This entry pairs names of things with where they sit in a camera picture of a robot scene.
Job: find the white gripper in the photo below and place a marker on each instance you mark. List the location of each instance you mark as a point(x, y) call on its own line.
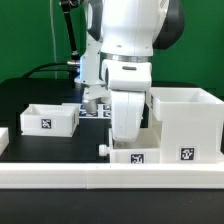
point(126, 114)

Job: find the white front drawer tray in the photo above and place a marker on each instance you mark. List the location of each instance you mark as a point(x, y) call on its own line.
point(145, 150)

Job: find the white drawer tray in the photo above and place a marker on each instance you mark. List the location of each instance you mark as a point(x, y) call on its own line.
point(50, 120)
point(145, 150)

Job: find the white drawer cabinet box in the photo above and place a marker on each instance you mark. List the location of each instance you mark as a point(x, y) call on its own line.
point(189, 123)

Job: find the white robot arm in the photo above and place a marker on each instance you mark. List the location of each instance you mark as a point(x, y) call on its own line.
point(116, 66)

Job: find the white rear drawer tray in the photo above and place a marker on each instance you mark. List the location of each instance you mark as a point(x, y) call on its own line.
point(50, 120)

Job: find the white marker plate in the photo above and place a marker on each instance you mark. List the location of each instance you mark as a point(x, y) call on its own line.
point(101, 111)

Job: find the white block at left edge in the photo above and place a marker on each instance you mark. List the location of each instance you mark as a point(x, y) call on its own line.
point(4, 139)

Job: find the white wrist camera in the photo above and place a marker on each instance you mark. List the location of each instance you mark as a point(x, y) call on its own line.
point(93, 94)

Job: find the white U-shaped fence rail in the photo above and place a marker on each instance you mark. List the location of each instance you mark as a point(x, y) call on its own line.
point(112, 175)

